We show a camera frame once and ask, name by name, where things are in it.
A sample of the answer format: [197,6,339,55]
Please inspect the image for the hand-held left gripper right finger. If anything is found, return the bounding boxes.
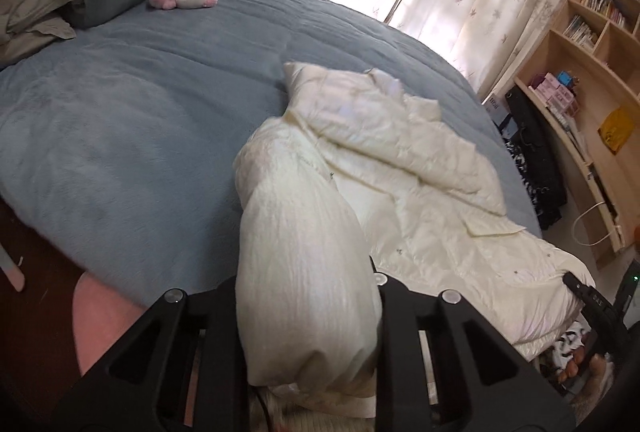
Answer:
[367,257,578,432]

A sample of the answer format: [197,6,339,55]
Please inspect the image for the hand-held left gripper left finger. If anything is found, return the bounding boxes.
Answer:
[47,275,257,432]

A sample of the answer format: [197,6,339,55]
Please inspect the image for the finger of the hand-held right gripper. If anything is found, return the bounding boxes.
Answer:
[562,272,592,305]

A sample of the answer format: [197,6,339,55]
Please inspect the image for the white puffer jacket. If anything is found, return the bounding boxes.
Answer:
[234,61,596,415]

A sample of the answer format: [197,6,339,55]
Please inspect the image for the person's right forearm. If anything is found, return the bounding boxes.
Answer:
[567,382,618,428]

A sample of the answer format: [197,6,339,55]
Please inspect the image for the person's right hand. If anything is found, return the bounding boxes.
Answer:
[557,344,618,393]

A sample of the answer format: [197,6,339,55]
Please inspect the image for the black white printed cloth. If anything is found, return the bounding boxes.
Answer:
[542,319,591,373]

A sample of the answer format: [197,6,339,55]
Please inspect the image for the person's pink clothed leg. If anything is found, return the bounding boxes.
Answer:
[72,272,161,375]

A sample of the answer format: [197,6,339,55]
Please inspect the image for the black white patterned garment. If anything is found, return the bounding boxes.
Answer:
[502,139,546,213]

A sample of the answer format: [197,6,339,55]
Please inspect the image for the black bag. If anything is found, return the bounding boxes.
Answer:
[505,87,568,228]

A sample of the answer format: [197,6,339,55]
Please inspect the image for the yellow paper bag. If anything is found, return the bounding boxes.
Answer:
[598,106,636,155]

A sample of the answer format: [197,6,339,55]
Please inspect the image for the stack of pink boxes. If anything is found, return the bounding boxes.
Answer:
[532,72,576,115]

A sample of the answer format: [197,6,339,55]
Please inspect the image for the wooden shelf unit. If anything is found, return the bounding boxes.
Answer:
[512,0,640,270]

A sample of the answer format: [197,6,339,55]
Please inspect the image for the white pink flat object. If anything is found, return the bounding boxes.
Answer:
[0,242,26,293]

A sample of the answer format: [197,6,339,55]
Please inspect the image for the row of books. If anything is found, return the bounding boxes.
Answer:
[564,15,598,50]
[580,0,626,26]

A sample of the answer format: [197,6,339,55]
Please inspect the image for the beige pillow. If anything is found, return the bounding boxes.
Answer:
[0,0,77,66]

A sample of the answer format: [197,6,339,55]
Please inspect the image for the white cable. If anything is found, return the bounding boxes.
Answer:
[572,202,623,247]

